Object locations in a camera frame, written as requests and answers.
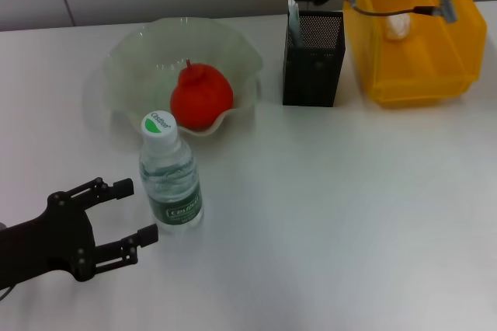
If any clear green-label water bottle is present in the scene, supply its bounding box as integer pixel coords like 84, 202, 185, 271
138, 110, 205, 233

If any yellow plastic bin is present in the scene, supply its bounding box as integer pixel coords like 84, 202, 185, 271
342, 0, 488, 109

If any green glass fruit plate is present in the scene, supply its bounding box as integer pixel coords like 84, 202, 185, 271
101, 16, 265, 140

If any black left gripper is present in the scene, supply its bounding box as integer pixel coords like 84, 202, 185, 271
0, 176, 160, 284

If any white paper ball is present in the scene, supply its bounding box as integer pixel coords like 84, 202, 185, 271
384, 12, 412, 42

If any orange fruit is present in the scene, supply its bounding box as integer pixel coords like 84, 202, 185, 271
170, 58, 235, 131

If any black mesh pen holder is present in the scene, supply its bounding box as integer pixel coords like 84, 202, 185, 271
282, 9, 346, 108

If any green utility knife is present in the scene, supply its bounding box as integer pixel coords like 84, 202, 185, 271
287, 0, 306, 48

